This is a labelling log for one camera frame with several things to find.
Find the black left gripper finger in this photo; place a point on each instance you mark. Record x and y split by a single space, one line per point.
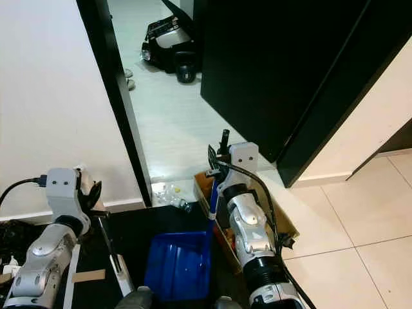
94 193

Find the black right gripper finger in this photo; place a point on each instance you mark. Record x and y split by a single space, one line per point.
225 141
212 159

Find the black white hand brush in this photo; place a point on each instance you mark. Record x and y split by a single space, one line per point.
123 278

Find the blue plastic dustpan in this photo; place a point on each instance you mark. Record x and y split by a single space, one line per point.
177 264

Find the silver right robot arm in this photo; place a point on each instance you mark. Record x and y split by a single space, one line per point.
251 232

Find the brown cardboard box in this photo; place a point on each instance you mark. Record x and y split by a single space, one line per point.
205 193

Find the clear plastic bottle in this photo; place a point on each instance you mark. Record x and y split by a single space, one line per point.
172 196

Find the brown cardboard strip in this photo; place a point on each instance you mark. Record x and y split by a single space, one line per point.
89 275

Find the black door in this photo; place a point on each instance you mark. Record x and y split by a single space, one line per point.
283 64

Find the grey left robot leg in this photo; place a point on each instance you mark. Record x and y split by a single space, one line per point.
135 298

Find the grey robot leg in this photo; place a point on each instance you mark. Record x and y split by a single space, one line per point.
226 303
135 298

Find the black vacuum cleaner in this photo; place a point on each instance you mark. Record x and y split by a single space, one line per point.
170 45

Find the grey slipper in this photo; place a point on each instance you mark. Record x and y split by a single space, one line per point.
130 78

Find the grey right robot leg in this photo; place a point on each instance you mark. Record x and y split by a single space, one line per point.
226 303

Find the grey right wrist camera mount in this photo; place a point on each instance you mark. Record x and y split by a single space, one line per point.
244 158

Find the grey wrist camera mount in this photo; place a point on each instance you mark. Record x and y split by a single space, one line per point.
63 190
244 158

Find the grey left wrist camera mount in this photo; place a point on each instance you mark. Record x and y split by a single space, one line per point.
63 190

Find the black door frame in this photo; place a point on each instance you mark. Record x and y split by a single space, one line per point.
112 96

